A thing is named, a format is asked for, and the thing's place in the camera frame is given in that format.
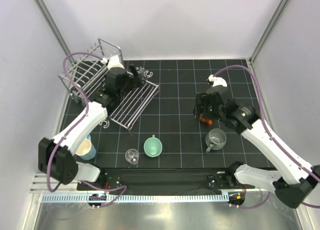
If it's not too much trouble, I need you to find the orange glazed ceramic mug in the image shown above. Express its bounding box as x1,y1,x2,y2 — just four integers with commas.
199,117,213,126

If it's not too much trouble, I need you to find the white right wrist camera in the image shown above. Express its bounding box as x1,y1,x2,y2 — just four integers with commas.
207,75,228,87

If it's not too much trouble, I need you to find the black grid mat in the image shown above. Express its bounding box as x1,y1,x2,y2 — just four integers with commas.
90,59,272,168

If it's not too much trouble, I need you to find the aluminium frame post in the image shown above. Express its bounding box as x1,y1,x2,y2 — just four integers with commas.
34,0,71,55
249,0,291,65

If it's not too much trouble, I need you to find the small clear glass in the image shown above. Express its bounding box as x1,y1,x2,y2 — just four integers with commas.
125,149,140,165

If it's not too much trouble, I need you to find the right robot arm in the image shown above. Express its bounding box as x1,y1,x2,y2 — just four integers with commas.
193,85,320,208

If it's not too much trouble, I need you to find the grey rack hook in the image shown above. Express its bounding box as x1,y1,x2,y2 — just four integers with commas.
137,67,153,79
99,119,110,129

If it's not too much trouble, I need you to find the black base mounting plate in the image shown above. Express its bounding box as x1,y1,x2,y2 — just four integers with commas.
91,168,253,196

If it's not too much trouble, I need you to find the mint green mug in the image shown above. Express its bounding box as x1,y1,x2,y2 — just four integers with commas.
143,135,163,158

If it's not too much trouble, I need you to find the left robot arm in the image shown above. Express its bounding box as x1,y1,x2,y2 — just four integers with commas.
38,64,146,190

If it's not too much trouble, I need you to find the grey rack hook back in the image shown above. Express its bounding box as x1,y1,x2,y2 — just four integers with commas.
137,67,153,79

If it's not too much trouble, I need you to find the white slotted cable duct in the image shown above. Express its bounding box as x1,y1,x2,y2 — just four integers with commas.
41,192,229,204

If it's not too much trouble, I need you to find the aluminium frame post left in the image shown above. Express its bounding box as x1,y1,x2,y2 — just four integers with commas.
34,0,71,55

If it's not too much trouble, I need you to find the light blue cup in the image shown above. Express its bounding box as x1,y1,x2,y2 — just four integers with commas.
75,134,97,160

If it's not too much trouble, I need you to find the grey ceramic mug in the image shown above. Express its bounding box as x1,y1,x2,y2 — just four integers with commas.
205,128,227,153

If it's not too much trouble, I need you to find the grey metal dish rack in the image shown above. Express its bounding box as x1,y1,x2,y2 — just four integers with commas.
59,39,160,131

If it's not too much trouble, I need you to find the aluminium frame post right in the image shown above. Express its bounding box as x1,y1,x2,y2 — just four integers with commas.
249,0,291,65

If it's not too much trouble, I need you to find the grey rack hook front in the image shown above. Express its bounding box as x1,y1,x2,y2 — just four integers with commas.
99,119,110,129

